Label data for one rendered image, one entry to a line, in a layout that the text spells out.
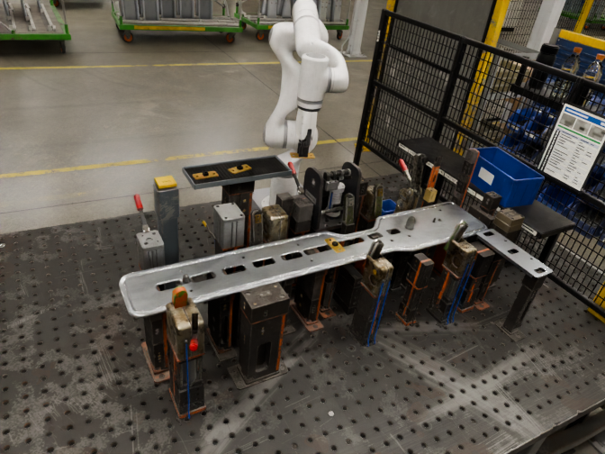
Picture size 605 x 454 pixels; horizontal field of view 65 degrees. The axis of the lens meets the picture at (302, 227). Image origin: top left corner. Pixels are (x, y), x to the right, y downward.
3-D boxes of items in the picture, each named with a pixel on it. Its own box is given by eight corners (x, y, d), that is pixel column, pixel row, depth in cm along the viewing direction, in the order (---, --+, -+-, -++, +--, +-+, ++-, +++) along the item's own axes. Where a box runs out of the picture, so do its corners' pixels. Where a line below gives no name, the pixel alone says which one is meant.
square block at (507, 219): (483, 291, 204) (512, 221, 184) (469, 279, 210) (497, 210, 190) (495, 286, 208) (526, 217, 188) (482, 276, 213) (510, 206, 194)
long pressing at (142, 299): (133, 328, 127) (132, 323, 126) (115, 276, 143) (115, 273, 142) (492, 231, 190) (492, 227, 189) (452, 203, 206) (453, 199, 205)
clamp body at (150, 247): (146, 337, 162) (138, 251, 142) (138, 315, 170) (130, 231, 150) (174, 329, 167) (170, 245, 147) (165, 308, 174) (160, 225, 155)
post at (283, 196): (273, 286, 192) (282, 199, 170) (267, 277, 195) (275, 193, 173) (284, 282, 194) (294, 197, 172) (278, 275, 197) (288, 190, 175)
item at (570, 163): (581, 195, 191) (617, 121, 174) (534, 169, 207) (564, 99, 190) (583, 194, 192) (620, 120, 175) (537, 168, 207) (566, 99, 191)
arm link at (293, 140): (271, 164, 218) (275, 114, 205) (311, 166, 221) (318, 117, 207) (272, 177, 208) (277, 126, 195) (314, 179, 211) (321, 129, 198)
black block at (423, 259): (406, 331, 179) (426, 270, 163) (389, 313, 186) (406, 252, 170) (422, 325, 182) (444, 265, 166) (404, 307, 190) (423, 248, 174)
